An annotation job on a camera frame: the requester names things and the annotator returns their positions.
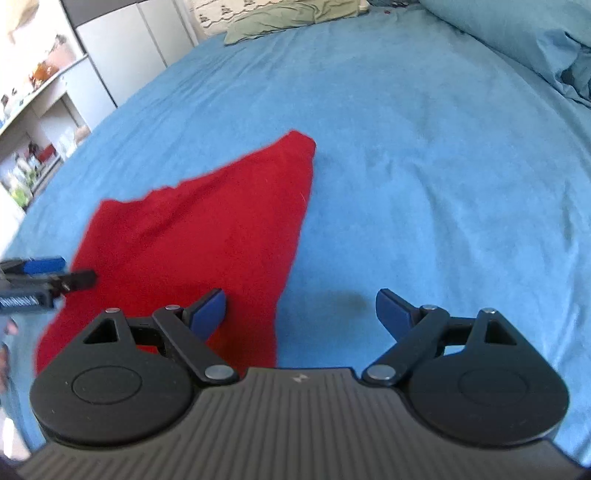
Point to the blue bed sheet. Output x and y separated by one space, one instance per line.
415 184

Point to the white shelf unit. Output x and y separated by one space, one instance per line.
41 138

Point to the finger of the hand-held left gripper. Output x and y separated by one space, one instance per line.
44 266
76 279

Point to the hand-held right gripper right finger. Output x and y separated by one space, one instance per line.
392 314

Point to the blue duvet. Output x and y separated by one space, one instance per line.
521 41

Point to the red knit sweater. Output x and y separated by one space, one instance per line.
194 221

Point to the cream quilted headboard cover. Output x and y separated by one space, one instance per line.
221 14

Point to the green pillow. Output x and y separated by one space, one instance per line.
286 18

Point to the person's left hand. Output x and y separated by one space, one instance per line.
5 355

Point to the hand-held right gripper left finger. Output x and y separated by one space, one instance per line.
210 314

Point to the white and grey wardrobe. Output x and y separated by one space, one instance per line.
124 41

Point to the orange stuffed toy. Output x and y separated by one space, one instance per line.
44 70

